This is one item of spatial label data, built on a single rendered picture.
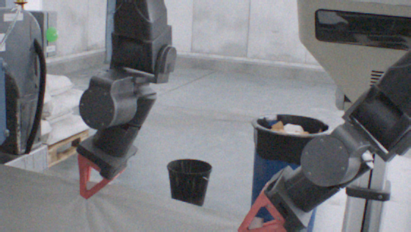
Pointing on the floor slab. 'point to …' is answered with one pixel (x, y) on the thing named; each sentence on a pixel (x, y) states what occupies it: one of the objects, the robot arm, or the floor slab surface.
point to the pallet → (66, 149)
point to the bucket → (189, 180)
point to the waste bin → (280, 152)
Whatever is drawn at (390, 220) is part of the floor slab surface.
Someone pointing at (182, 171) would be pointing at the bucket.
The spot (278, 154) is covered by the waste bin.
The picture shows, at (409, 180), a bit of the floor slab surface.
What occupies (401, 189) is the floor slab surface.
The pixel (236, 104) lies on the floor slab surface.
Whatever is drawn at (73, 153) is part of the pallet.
